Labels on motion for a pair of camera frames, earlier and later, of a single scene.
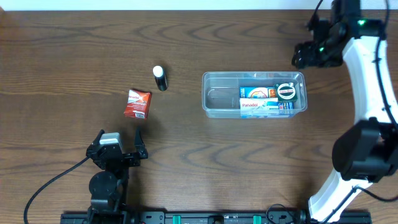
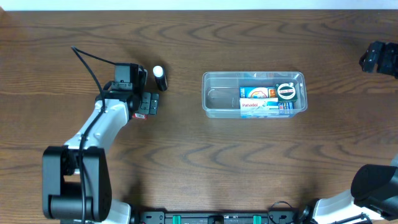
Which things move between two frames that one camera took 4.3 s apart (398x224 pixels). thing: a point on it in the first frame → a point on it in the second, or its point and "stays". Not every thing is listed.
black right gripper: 304,55 → 376,57
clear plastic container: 254,94 stays
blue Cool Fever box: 264,93 stays
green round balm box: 287,92 stays
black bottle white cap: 161,78 stays
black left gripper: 133,160 → 150,109
